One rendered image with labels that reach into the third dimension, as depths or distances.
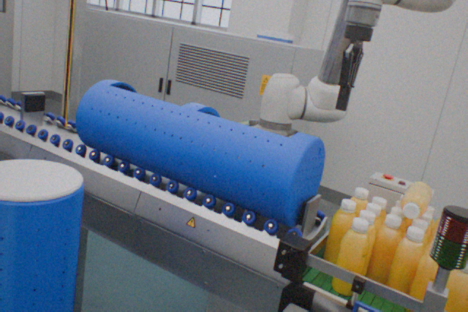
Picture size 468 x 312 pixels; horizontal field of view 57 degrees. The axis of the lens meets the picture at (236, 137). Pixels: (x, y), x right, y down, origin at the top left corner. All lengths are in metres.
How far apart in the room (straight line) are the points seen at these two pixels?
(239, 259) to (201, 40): 2.28
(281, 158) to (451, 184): 2.95
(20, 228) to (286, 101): 1.21
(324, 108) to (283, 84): 0.22
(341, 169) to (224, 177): 3.03
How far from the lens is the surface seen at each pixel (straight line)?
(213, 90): 3.30
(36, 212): 1.18
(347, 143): 4.21
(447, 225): 0.88
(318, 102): 1.98
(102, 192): 1.68
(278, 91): 1.94
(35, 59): 6.81
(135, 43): 3.84
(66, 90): 2.44
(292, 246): 1.15
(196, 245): 1.45
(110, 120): 1.58
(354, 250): 1.15
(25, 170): 1.34
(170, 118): 1.44
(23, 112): 2.12
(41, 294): 1.31
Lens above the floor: 1.51
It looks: 14 degrees down
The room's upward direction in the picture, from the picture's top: 10 degrees clockwise
